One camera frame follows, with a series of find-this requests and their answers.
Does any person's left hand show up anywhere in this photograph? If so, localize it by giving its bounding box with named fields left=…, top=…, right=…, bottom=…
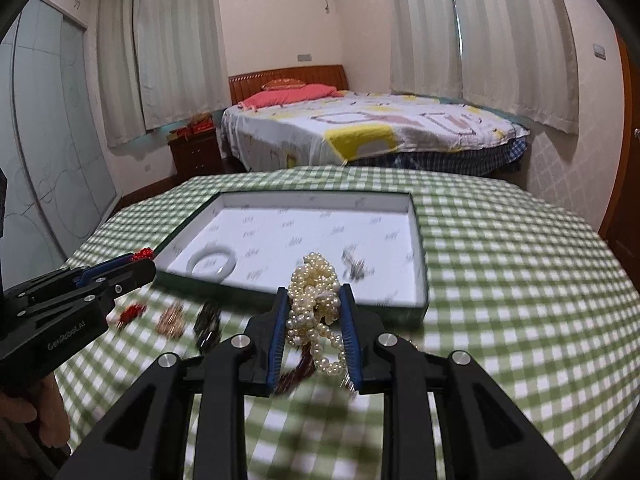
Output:
left=0, top=374, right=70, bottom=450

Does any white pearl necklace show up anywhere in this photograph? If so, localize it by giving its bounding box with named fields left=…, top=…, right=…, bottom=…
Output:
left=285, top=252, right=349, bottom=377

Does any patterned white bed sheet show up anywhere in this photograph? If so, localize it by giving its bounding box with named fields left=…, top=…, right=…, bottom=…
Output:
left=221, top=90, right=531, bottom=168

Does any white jade bangle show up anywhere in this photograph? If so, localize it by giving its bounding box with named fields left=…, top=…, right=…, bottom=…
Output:
left=189, top=248, right=237, bottom=281

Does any wooden door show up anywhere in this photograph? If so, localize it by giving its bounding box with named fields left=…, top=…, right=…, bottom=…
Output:
left=597, top=30, right=640, bottom=282

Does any dark red bead bracelet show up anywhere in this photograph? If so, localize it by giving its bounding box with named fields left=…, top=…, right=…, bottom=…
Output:
left=274, top=349, right=317, bottom=396

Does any wooden nightstand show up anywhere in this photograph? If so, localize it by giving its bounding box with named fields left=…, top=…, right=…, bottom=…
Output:
left=167, top=127, right=226, bottom=182

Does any wooden bed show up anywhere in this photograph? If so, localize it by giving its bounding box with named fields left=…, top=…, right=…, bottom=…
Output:
left=222, top=64, right=531, bottom=177

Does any gold tassel ornament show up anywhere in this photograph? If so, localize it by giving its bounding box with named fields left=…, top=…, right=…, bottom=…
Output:
left=156, top=302, right=185, bottom=337

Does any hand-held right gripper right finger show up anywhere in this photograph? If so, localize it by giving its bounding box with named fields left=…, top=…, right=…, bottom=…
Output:
left=339, top=282, right=576, bottom=480

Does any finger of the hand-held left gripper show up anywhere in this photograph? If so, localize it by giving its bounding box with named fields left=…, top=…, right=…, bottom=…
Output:
left=72, top=254, right=136, bottom=288
left=82, top=260, right=157, bottom=311

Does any green checked tablecloth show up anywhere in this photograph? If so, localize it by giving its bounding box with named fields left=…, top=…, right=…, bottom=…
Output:
left=52, top=165, right=627, bottom=480

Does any white curtain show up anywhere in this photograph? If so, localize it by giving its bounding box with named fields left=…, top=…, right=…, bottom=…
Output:
left=387, top=0, right=464, bottom=97
left=96, top=0, right=149, bottom=149
left=445, top=0, right=582, bottom=136
left=132, top=0, right=229, bottom=132

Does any blue plaid bed skirt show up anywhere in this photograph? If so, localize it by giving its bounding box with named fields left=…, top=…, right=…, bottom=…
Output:
left=349, top=136, right=530, bottom=177

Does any pink pillow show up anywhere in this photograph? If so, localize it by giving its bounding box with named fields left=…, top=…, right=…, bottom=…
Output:
left=239, top=83, right=346, bottom=110

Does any green white-lined jewelry box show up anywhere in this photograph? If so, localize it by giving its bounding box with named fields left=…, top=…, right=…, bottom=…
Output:
left=155, top=191, right=430, bottom=332

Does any glass sliding wardrobe door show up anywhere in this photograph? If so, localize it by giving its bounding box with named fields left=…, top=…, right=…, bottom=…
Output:
left=0, top=0, right=119, bottom=272

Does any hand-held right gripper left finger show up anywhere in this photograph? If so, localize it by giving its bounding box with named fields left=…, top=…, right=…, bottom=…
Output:
left=52, top=287, right=292, bottom=480

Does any silver rhinestone brooch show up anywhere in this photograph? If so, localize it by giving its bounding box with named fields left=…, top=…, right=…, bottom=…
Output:
left=340, top=244, right=377, bottom=282

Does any red tassel ornament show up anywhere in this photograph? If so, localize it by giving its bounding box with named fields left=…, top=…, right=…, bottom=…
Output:
left=115, top=302, right=147, bottom=332

